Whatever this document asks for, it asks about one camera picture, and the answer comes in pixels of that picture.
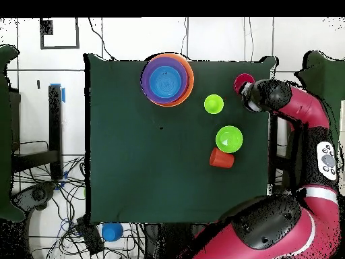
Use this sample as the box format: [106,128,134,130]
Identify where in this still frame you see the black furniture panel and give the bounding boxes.
[9,87,22,152]

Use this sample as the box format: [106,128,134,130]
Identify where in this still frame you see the green cloth side table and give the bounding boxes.
[0,44,26,223]
[293,51,345,152]

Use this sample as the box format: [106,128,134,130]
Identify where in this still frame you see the orange plastic bowl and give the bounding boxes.
[140,53,195,108]

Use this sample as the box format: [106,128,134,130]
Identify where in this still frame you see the beige boxes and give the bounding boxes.
[338,99,345,190]

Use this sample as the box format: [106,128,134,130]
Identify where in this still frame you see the dark green tablecloth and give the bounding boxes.
[84,53,278,226]

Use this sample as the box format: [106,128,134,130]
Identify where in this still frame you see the crimson pink plastic cup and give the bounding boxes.
[233,73,256,95]

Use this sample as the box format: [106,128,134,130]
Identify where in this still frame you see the black box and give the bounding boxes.
[76,217,105,256]

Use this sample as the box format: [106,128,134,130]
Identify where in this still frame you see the dark grey office chair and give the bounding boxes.
[11,181,57,217]

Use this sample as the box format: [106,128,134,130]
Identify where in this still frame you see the orange-red plastic cup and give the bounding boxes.
[209,147,235,169]

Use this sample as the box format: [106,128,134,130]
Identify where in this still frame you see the green plastic bowl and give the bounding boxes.
[215,125,244,154]

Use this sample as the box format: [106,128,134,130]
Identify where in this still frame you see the black frame with blue tape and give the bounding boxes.
[11,84,66,181]

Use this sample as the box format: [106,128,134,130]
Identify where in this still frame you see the blue plastic cup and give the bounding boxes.
[101,223,124,243]

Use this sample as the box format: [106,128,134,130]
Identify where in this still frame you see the green plastic cup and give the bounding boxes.
[203,94,225,115]

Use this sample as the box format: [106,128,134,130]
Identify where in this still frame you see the black post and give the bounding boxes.
[270,113,279,187]

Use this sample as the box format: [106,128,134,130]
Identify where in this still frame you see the blue plastic bowl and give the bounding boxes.
[149,65,182,98]

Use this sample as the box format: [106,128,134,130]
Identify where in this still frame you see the purple plastic bowl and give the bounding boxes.
[140,56,189,105]

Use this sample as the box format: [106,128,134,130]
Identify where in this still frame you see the thin black cable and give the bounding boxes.
[181,17,189,56]
[88,17,117,61]
[243,17,253,61]

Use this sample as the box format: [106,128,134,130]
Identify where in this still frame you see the tangle of cables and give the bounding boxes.
[13,140,152,259]

